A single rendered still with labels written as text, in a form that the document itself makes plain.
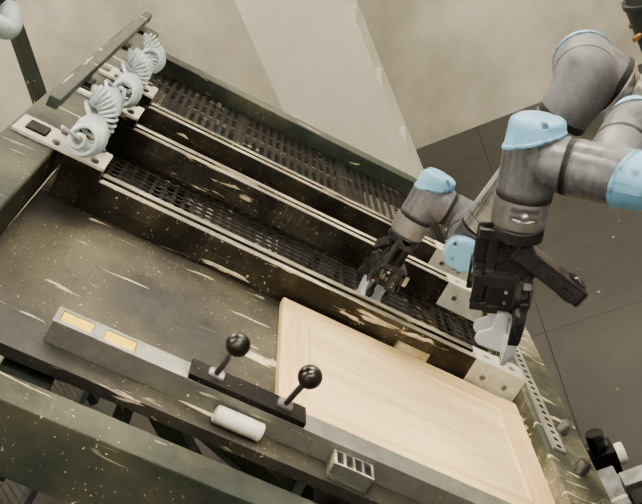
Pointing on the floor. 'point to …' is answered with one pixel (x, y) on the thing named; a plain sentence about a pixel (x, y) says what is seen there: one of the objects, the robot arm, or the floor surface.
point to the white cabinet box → (330, 74)
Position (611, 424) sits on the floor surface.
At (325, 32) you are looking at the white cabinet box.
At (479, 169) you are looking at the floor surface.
